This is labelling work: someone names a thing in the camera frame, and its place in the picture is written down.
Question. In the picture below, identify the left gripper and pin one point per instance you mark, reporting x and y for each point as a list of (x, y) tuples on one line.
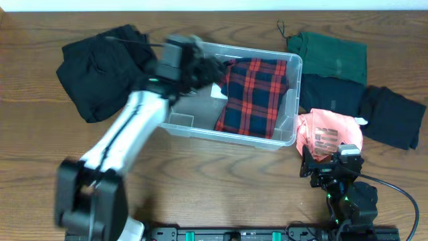
[(199, 70)]

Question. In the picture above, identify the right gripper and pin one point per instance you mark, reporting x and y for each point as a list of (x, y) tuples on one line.
[(324, 169)]

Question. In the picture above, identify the red navy plaid garment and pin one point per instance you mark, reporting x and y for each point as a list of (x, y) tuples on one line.
[(254, 89)]

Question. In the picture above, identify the black garment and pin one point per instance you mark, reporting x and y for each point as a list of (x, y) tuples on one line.
[(392, 119), (98, 73)]

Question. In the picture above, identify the dark green garment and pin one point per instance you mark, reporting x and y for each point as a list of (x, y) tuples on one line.
[(330, 57)]

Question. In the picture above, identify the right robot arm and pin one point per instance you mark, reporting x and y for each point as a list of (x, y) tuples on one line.
[(352, 204)]

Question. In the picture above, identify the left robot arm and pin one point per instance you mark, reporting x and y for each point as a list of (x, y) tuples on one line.
[(91, 199)]

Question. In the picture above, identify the white label in container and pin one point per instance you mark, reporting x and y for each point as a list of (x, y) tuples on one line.
[(216, 92)]

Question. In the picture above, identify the clear plastic storage container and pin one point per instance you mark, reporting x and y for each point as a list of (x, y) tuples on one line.
[(195, 116)]

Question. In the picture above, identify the pink printed garment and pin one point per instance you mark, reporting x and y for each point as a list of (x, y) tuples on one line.
[(322, 131)]

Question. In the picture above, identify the dark navy folded garment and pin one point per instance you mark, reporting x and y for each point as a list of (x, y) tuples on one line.
[(328, 93)]

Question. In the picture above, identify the black drawstring loop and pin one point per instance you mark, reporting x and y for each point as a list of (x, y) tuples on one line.
[(281, 28)]

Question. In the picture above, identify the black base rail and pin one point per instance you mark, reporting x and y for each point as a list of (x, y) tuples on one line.
[(290, 233)]

